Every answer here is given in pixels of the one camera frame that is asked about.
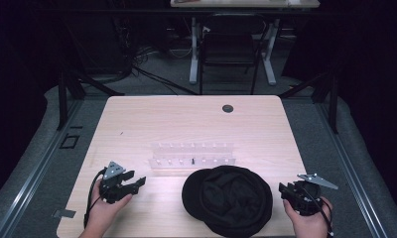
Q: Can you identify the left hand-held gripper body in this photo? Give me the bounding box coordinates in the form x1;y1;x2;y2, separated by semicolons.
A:
99;161;132;204

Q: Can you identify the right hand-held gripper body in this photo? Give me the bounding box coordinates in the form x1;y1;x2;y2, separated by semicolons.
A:
292;173;339;217

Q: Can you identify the black hat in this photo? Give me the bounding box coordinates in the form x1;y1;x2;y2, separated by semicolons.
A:
181;165;274;238

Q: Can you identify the person's left hand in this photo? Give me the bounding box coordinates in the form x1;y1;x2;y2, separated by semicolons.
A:
86;187;134;230

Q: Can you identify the person's right hand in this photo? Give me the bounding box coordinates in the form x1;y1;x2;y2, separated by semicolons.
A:
283;196;333;238

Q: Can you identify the grey tape piece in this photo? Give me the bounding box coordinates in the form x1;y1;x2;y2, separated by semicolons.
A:
52;208;77;219

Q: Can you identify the clear acrylic peg rack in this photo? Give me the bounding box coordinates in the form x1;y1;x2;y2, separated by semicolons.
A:
148;141;237;171

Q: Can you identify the black tape square outline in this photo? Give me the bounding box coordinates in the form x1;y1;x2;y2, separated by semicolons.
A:
59;133;81;150

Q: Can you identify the black metal stand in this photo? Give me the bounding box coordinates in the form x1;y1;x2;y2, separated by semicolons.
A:
278;69;340;135
55;63;125;132

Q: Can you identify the white desk leg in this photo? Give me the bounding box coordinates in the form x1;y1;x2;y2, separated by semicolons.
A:
263;18;278;87
189;16;201;85

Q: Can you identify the black chair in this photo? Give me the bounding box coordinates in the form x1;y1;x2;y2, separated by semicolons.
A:
198;13;268;96

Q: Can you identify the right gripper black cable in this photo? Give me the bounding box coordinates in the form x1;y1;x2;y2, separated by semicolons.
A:
301;186;335;238

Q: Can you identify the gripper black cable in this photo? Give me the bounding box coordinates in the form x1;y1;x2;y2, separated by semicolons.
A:
82;168;107;230
301;186;335;238

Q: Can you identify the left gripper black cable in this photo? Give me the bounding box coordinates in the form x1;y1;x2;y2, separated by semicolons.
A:
82;168;107;230

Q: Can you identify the aluminium floor rail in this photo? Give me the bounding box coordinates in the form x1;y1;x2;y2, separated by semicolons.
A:
0;98;85;238
315;98;391;238

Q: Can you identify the bundle of floor cables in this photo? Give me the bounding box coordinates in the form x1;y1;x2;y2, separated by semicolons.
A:
118;19;199;97

